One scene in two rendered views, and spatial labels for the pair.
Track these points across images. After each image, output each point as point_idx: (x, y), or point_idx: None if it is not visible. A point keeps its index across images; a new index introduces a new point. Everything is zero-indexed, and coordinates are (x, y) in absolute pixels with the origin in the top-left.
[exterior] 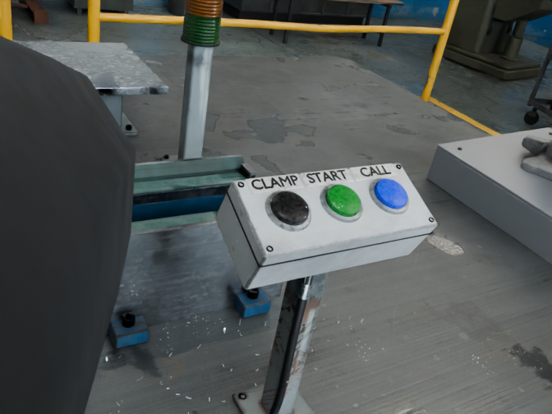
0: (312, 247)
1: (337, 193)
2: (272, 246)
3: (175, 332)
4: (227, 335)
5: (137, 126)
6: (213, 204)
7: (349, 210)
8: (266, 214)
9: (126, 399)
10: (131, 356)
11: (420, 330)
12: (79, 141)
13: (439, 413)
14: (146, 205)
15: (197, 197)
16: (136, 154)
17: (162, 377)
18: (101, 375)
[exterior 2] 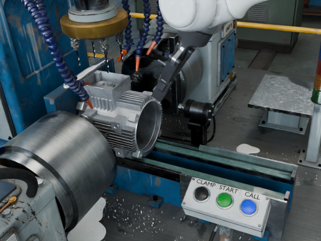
0: (198, 210)
1: (222, 196)
2: (185, 202)
3: None
4: (239, 240)
5: (309, 129)
6: (270, 183)
7: (221, 204)
8: (193, 192)
9: (184, 238)
10: (199, 226)
11: None
12: None
13: None
14: (238, 172)
15: (262, 177)
16: (292, 145)
17: (201, 239)
18: (185, 226)
